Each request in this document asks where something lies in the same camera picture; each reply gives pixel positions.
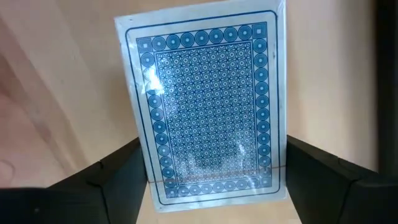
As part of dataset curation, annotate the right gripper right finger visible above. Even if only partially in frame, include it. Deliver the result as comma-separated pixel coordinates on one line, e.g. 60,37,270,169
285,134,398,224

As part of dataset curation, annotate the blue playing card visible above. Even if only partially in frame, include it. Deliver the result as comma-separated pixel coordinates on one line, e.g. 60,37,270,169
114,0,289,214

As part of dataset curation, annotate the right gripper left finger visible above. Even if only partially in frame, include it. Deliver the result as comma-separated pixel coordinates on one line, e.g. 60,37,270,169
0,136,149,224

